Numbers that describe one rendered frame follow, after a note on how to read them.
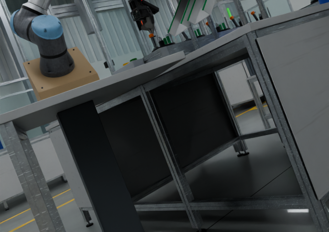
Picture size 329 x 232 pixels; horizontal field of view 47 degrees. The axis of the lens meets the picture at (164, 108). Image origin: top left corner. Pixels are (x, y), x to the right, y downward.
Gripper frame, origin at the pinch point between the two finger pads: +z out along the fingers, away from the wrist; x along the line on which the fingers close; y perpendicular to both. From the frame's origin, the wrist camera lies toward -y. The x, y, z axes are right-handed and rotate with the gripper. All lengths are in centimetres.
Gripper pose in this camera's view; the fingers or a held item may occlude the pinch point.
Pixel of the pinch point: (152, 31)
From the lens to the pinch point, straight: 211.2
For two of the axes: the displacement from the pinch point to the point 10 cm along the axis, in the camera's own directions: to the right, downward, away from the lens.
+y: -7.2, 2.9, -6.3
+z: 3.6, 9.3, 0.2
